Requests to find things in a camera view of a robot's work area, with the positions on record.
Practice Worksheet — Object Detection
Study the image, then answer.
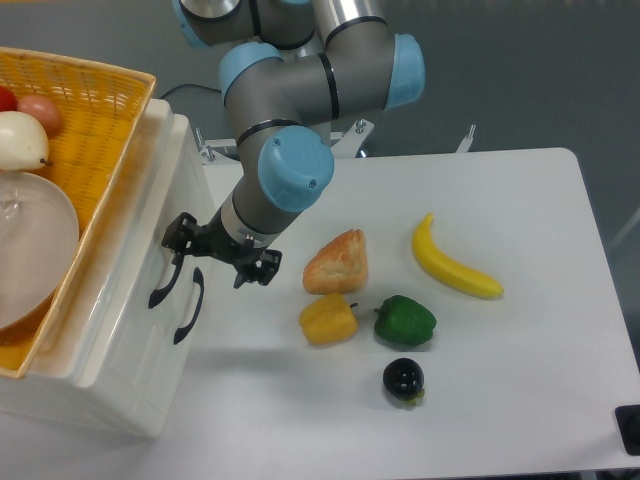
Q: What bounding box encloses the dark purple mangosteen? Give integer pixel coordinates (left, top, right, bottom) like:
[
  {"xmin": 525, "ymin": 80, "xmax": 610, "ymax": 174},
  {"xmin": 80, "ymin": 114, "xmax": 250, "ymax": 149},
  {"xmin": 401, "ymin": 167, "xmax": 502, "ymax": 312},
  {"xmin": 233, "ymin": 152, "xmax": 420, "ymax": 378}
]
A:
[{"xmin": 382, "ymin": 357, "xmax": 426, "ymax": 408}]

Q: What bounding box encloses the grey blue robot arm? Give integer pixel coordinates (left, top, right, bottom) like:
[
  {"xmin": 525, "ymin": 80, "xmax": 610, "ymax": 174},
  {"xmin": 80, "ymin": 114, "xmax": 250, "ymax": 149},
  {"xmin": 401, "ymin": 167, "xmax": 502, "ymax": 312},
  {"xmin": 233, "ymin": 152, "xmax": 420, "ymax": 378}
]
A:
[{"xmin": 162, "ymin": 1, "xmax": 426, "ymax": 285}]

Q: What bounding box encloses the yellow woven basket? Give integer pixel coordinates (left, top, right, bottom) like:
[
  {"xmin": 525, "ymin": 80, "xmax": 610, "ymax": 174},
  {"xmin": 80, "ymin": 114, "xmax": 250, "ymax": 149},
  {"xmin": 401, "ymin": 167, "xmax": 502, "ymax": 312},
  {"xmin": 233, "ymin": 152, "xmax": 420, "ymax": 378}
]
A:
[{"xmin": 1, "ymin": 47, "xmax": 156, "ymax": 379}]

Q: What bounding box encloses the yellow plastic banana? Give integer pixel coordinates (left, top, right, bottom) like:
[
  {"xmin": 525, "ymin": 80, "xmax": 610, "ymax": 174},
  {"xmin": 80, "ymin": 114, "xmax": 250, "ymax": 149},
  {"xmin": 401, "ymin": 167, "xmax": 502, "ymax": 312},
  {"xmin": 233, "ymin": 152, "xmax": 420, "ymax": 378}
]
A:
[{"xmin": 411, "ymin": 213, "xmax": 504, "ymax": 300}]

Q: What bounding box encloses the yellow bell pepper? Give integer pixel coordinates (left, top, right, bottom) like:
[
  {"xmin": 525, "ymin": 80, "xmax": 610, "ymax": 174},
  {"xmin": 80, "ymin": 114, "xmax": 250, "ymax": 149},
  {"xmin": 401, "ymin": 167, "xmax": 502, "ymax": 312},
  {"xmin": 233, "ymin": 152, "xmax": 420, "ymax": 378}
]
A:
[{"xmin": 298, "ymin": 293, "xmax": 359, "ymax": 346}]

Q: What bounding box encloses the pink peach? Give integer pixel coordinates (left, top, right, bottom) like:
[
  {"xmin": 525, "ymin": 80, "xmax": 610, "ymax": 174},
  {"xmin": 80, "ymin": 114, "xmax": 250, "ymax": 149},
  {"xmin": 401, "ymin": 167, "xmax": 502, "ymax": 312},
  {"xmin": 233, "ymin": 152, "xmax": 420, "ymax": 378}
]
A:
[{"xmin": 17, "ymin": 95, "xmax": 64, "ymax": 137}]

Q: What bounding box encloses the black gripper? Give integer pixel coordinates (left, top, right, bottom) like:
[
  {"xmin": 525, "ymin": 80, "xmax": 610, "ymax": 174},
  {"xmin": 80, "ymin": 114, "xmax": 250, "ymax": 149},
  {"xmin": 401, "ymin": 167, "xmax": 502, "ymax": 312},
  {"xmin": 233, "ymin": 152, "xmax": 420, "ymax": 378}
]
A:
[{"xmin": 161, "ymin": 212, "xmax": 282, "ymax": 289}]

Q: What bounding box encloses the white drawer cabinet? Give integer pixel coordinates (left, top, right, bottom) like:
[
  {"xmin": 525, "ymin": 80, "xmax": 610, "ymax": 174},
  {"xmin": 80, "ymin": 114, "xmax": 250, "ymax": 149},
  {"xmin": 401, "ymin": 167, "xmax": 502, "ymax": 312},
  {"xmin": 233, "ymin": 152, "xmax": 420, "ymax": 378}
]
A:
[{"xmin": 1, "ymin": 100, "xmax": 215, "ymax": 437}]

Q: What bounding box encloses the toy bread pastry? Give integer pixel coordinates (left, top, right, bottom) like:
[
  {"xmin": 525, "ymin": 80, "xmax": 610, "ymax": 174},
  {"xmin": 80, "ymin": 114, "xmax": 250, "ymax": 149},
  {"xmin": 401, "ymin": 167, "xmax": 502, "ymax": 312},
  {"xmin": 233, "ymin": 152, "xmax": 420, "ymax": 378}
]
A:
[{"xmin": 302, "ymin": 229, "xmax": 369, "ymax": 295}]

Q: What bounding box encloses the black cable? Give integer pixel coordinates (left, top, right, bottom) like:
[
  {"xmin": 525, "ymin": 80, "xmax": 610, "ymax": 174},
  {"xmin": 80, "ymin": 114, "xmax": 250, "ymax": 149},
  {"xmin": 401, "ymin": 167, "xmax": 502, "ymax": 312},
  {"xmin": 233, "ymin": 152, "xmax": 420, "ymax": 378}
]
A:
[{"xmin": 158, "ymin": 83, "xmax": 224, "ymax": 100}]

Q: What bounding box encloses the white drawer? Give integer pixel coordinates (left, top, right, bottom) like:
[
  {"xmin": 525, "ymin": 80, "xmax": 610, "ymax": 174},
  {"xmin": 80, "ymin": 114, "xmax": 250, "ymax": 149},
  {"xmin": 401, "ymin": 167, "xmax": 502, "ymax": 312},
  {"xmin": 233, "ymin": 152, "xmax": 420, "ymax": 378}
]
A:
[
  {"xmin": 95, "ymin": 235, "xmax": 211, "ymax": 437},
  {"xmin": 77, "ymin": 114, "xmax": 214, "ymax": 390}
]

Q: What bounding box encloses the black corner object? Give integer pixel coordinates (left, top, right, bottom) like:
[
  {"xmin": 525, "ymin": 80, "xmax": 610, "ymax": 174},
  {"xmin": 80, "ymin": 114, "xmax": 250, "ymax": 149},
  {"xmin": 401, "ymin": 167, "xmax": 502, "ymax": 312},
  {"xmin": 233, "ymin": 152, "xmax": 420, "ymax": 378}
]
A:
[{"xmin": 615, "ymin": 404, "xmax": 640, "ymax": 456}]

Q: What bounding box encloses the red tomato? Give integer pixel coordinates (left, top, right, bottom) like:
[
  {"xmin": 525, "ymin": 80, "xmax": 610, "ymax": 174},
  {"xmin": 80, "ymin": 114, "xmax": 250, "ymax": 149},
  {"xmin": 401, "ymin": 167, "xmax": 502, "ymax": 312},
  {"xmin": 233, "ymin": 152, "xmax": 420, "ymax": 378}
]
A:
[{"xmin": 0, "ymin": 86, "xmax": 18, "ymax": 112}]

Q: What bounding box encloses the white pear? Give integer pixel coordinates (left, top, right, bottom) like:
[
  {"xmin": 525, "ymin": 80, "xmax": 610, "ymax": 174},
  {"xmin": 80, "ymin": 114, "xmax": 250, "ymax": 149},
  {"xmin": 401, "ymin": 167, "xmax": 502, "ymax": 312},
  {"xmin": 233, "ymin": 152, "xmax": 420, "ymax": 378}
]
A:
[{"xmin": 0, "ymin": 111, "xmax": 52, "ymax": 171}]

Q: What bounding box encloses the green bell pepper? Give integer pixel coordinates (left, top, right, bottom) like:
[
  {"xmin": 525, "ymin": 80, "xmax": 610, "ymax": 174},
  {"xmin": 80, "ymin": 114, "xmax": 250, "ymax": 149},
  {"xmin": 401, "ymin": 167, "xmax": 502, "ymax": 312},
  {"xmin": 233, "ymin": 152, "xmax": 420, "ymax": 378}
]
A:
[{"xmin": 374, "ymin": 295, "xmax": 437, "ymax": 346}]

